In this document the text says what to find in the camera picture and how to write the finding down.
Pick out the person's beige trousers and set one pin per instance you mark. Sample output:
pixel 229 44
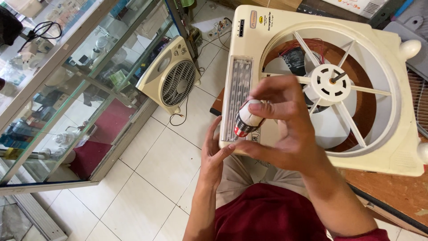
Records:
pixel 234 177

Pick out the white printed carton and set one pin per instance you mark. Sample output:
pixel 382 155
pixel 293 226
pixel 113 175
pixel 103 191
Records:
pixel 361 6

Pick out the person's right hand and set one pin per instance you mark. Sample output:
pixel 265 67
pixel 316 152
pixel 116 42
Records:
pixel 301 134

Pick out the large cream rechargeable fan housing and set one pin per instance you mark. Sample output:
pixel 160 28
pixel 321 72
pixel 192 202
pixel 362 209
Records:
pixel 254 50

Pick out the brown cardboard box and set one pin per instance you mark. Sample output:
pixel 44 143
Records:
pixel 277 4

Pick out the white power strip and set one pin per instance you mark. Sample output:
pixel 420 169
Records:
pixel 219 29

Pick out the small beige box fan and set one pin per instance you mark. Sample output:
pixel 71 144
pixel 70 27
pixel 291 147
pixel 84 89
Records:
pixel 174 80

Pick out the glass display cabinet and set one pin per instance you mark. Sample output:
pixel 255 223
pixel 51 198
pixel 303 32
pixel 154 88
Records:
pixel 67 100

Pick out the metal fan grille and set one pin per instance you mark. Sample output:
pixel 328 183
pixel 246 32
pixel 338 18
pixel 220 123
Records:
pixel 419 100

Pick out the person's red shirt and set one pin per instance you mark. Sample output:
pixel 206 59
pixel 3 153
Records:
pixel 267 217

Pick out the black battery pack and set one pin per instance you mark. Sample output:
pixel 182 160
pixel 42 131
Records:
pixel 293 59

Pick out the grey metal rail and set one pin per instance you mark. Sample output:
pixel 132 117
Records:
pixel 33 214

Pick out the black bag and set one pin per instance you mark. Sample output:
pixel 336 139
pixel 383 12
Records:
pixel 8 26

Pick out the person's left hand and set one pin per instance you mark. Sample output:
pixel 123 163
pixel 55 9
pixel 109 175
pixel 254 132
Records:
pixel 210 164

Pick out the grey plastic fan cover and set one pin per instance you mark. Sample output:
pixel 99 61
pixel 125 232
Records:
pixel 411 36

